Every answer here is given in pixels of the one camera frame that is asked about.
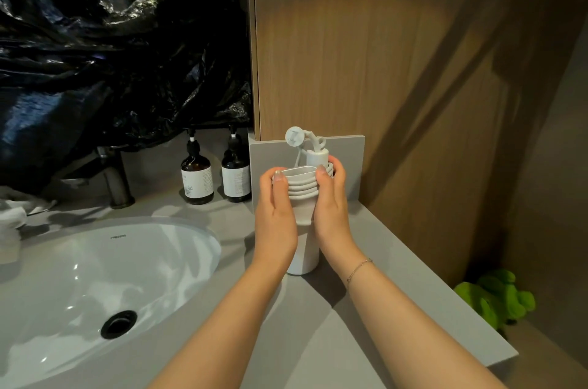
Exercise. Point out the white cylindrical hair dryer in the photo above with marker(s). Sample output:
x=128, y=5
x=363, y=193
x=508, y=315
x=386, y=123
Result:
x=304, y=241

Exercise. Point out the white towel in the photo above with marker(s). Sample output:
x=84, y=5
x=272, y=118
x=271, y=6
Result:
x=11, y=218

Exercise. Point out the black plastic sheet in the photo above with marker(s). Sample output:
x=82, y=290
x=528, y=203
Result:
x=115, y=44

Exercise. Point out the person's left hand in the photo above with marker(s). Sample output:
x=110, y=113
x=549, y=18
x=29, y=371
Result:
x=274, y=228

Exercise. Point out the amber pump bottle white label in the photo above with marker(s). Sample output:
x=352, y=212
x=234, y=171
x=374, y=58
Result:
x=197, y=177
x=236, y=175

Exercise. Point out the green plush toy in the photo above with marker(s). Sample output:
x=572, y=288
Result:
x=494, y=299

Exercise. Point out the person's right thumb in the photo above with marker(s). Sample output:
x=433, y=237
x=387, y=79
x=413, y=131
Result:
x=324, y=186

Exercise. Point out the person's right forearm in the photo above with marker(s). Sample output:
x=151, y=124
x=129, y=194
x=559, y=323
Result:
x=404, y=333

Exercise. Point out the white oval sink basin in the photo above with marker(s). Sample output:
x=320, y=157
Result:
x=151, y=264

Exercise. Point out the person's left thumb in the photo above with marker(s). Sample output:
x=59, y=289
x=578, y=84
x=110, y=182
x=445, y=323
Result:
x=281, y=186

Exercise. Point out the person's left forearm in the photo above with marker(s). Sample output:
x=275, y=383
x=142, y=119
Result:
x=229, y=329

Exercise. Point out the person's right hand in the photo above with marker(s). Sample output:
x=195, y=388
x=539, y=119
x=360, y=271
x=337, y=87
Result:
x=333, y=218

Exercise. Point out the dark metal faucet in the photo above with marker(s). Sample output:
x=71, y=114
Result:
x=115, y=182

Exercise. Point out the black sink drain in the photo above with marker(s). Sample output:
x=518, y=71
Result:
x=119, y=325

